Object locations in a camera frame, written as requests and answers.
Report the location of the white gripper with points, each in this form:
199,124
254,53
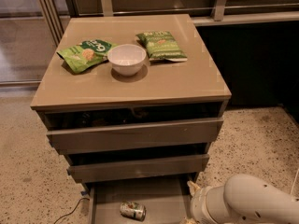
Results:
198,203

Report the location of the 7up soda can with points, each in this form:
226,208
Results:
133,210

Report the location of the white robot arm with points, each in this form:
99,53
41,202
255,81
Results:
243,199

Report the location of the open bottom drawer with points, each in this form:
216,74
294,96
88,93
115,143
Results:
167,200

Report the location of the middle drawer front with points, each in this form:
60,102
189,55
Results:
138,169

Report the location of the taupe drawer cabinet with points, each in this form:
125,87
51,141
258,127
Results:
158,92

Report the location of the top drawer front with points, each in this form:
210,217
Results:
133,136

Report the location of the white bowl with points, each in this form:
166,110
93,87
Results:
127,59

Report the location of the right green chip bag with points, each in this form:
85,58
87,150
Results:
161,45

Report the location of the green chip bag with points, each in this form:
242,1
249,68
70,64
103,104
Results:
161,45
86,54

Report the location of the left green chip bag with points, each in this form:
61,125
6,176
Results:
86,54

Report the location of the metal railing frame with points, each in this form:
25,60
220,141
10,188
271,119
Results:
203,12

